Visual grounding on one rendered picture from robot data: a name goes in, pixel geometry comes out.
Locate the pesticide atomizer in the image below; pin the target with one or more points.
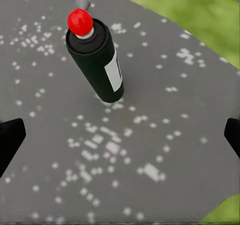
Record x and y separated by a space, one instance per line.
89 42

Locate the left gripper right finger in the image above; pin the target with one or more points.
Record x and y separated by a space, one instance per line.
232 134

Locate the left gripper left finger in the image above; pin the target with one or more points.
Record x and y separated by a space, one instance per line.
12 135

